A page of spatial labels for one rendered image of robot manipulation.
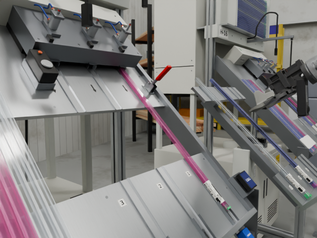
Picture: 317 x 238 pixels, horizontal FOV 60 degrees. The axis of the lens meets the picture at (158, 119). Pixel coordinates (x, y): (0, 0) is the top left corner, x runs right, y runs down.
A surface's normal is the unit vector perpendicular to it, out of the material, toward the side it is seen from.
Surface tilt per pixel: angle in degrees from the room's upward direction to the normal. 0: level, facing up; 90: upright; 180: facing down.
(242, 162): 90
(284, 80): 91
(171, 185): 44
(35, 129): 90
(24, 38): 90
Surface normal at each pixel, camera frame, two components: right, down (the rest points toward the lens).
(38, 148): 0.91, 0.04
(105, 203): 0.54, -0.67
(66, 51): 0.56, 0.74
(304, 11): -0.43, 0.10
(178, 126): -0.63, 0.08
